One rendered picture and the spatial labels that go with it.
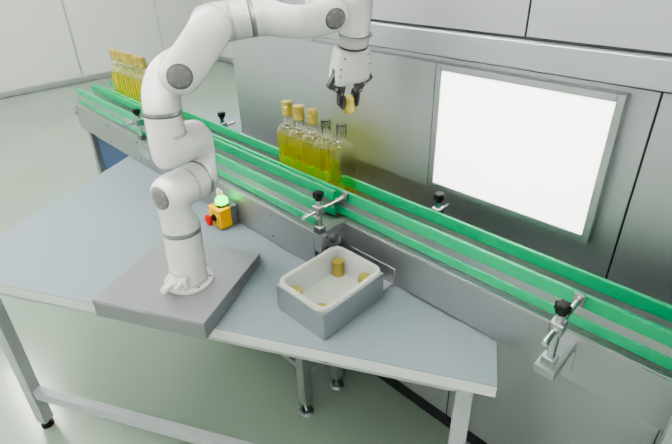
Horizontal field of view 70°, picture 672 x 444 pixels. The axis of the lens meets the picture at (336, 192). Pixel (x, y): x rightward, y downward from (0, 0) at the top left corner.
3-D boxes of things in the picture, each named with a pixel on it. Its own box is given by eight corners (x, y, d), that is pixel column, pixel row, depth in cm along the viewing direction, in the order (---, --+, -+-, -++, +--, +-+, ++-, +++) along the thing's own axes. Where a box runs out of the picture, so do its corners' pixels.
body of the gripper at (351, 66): (362, 30, 120) (358, 71, 128) (327, 37, 116) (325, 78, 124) (379, 42, 116) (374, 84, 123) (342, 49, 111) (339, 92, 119)
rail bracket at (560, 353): (574, 365, 102) (599, 281, 91) (540, 415, 91) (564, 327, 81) (552, 353, 105) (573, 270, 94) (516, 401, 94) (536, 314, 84)
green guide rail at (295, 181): (336, 214, 140) (335, 190, 136) (334, 216, 139) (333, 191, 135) (96, 99, 249) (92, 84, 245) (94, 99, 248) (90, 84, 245)
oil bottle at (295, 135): (315, 188, 156) (312, 126, 146) (302, 194, 152) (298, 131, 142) (303, 183, 159) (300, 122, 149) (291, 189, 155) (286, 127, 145)
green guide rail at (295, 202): (318, 224, 135) (317, 199, 131) (315, 226, 134) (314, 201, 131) (81, 102, 244) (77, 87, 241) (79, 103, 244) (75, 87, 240)
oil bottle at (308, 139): (328, 193, 152) (326, 130, 142) (315, 200, 149) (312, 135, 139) (316, 188, 156) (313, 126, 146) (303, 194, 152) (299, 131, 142)
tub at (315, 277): (384, 295, 127) (384, 268, 123) (324, 340, 113) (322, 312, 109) (337, 268, 138) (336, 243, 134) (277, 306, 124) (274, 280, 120)
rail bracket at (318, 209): (350, 218, 137) (350, 179, 132) (307, 242, 127) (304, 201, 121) (342, 215, 139) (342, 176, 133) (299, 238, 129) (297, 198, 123)
